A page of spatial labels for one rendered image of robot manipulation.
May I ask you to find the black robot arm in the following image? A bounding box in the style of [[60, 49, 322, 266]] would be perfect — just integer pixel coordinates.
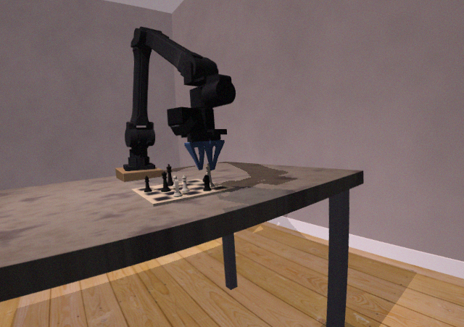
[[123, 27, 236, 171]]

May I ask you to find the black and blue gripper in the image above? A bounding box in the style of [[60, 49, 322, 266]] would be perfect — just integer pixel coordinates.
[[181, 120, 227, 170]]

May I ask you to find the black and cream chessboard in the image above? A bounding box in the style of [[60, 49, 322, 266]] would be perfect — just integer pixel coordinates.
[[131, 179, 236, 207]]

